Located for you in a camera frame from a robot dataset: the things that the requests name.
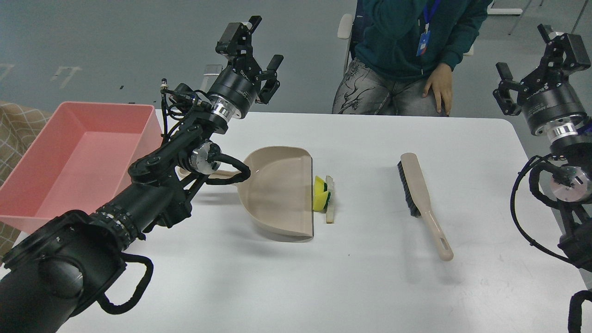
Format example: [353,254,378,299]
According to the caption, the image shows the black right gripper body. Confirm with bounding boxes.
[493,68,588,136]

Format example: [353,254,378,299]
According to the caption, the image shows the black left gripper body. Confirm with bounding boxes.
[210,55,280,119]

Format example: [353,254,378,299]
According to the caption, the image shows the beige plastic dustpan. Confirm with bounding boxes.
[178,146,315,242]

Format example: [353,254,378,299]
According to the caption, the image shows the yellow green sponge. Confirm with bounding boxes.
[312,176,329,212]

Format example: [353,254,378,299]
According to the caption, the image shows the beige hand brush black bristles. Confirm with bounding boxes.
[397,152,454,261]

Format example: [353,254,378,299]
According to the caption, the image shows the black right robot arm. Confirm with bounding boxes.
[493,25,592,271]

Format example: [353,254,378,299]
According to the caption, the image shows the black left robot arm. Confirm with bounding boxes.
[1,15,284,333]

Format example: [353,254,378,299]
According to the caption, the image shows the pink plastic bin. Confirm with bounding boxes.
[0,102,161,234]

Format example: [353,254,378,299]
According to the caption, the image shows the person's hand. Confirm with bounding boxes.
[421,63,453,116]

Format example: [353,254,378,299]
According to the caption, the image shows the white desk leg base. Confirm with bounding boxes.
[487,0,524,15]

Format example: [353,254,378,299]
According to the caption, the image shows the person in green sweater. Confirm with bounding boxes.
[332,0,491,117]

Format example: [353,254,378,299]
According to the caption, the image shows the beige checkered cloth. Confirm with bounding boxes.
[0,102,52,257]

